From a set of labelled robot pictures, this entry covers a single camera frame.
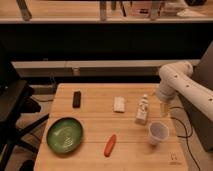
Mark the small clear plastic bottle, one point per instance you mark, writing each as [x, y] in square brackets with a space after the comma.
[143, 110]

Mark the orange carrot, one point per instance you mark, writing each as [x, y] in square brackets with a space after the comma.
[109, 145]

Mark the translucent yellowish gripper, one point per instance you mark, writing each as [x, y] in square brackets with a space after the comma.
[164, 107]

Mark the white rectangular block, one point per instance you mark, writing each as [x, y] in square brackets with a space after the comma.
[119, 104]

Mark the black rectangular remote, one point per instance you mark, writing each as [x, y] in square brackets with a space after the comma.
[76, 99]

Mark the black office chair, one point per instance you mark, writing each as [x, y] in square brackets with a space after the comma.
[15, 99]

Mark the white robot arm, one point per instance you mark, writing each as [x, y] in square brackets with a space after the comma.
[175, 77]

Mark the green ceramic bowl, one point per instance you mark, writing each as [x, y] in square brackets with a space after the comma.
[64, 135]

